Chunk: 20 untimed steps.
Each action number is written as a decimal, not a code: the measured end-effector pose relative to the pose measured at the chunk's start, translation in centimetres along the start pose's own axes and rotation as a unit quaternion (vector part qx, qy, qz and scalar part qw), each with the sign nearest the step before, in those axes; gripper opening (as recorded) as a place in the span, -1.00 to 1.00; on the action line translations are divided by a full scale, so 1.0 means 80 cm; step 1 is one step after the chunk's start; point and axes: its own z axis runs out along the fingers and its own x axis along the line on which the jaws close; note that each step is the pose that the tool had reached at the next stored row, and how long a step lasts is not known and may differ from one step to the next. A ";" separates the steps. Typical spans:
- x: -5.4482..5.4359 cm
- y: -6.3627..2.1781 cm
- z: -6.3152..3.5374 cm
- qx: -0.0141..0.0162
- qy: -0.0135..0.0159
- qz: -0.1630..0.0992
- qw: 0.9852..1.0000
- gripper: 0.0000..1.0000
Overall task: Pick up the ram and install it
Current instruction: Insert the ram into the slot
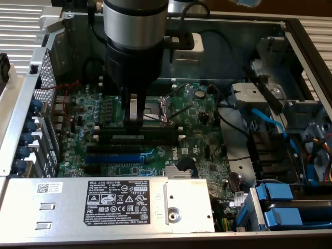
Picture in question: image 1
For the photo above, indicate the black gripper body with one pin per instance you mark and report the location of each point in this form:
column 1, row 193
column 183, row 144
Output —
column 135, row 67

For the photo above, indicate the green RAM stick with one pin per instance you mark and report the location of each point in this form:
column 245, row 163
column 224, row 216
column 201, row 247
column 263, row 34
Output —
column 160, row 135

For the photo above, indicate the black RAM slot white latches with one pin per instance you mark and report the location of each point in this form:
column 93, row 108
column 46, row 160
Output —
column 167, row 90
column 155, row 143
column 160, row 127
column 167, row 82

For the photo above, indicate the CPU socket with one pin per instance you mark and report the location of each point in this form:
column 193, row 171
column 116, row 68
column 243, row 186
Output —
column 155, row 114

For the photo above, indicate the long black expansion slot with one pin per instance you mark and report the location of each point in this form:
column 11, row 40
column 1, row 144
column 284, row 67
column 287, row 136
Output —
column 114, row 149

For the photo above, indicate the blue expansion slot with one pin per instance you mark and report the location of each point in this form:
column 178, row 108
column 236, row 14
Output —
column 114, row 158

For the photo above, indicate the thin metal locking lever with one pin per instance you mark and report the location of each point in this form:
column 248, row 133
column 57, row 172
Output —
column 181, row 109

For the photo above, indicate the grey metal PC case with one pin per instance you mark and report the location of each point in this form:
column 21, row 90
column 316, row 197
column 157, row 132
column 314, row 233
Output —
column 77, row 39

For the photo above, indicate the metal port blocks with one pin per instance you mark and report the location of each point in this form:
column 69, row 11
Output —
column 59, row 103

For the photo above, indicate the short black expansion slot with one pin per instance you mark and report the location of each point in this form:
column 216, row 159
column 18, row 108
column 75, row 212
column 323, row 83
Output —
column 92, row 169

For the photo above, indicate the coin cell battery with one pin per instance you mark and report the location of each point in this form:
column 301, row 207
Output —
column 199, row 94

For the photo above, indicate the green motherboard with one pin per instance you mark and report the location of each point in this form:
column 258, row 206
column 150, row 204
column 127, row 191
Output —
column 197, row 129

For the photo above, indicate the black angled SATA connector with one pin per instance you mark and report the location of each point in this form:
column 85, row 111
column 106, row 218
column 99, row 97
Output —
column 184, row 163

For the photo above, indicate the silver finned chipset heatsink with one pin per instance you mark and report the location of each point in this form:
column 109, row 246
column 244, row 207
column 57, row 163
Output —
column 179, row 172

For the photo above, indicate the blue card retainer clip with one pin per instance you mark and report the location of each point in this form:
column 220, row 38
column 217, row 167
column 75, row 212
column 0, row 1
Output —
column 36, row 106
column 27, row 139
column 23, row 152
column 19, row 165
column 30, row 126

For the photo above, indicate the black box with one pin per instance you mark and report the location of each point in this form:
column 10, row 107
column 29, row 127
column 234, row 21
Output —
column 70, row 2

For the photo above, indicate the black power supply label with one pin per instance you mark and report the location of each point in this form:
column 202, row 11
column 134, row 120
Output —
column 116, row 202

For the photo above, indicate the white QR code sticker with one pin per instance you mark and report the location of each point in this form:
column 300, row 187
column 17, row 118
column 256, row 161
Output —
column 49, row 187

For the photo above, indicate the silver power supply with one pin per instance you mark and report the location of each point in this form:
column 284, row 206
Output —
column 64, row 207

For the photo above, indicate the black part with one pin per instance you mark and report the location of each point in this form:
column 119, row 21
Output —
column 3, row 67

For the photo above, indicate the black diagonal strut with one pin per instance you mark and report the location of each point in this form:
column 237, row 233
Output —
column 269, row 96

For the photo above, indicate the black ribbed plastic block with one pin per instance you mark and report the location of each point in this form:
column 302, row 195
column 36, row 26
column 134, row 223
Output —
column 269, row 155

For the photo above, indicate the blue grey disk cage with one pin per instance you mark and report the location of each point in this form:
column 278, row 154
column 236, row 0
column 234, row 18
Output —
column 243, row 215

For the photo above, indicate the grey metal disk bay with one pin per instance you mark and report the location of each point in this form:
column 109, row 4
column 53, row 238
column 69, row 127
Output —
column 298, row 111

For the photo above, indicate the blue disk carrier latch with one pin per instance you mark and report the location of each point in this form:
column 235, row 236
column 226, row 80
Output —
column 277, row 192
column 282, row 218

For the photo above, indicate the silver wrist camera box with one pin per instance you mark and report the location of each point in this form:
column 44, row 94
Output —
column 189, row 55

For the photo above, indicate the aluminium clamp bracket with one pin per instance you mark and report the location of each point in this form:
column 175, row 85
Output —
column 49, row 18

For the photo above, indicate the silver metal bracket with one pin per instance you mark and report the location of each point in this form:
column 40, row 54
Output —
column 249, row 93

